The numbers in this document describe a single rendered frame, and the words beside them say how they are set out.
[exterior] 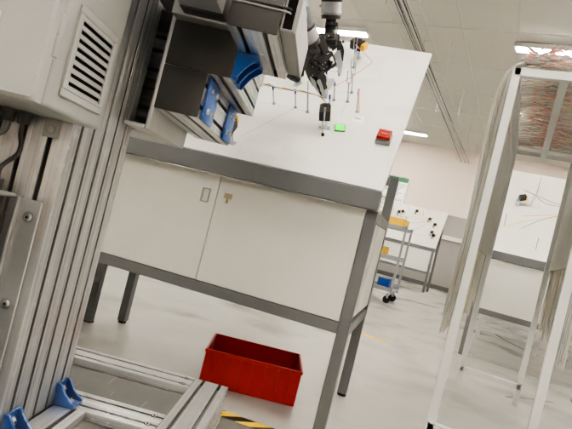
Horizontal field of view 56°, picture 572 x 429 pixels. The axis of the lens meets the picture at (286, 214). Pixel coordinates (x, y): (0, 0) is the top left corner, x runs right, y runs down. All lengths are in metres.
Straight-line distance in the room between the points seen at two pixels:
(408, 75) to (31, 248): 1.87
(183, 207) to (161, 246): 0.17
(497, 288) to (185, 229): 3.06
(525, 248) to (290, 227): 3.03
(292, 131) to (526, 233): 3.05
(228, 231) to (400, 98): 0.91
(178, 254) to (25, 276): 1.13
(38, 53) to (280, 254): 1.32
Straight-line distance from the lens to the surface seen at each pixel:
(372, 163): 1.93
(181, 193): 2.05
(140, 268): 2.12
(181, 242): 2.04
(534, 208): 5.01
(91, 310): 2.72
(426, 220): 11.21
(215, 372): 2.18
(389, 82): 2.41
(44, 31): 0.76
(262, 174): 1.90
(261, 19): 0.96
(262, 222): 1.93
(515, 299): 4.57
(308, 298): 1.89
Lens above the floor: 0.69
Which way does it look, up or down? 1 degrees up
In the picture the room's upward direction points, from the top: 14 degrees clockwise
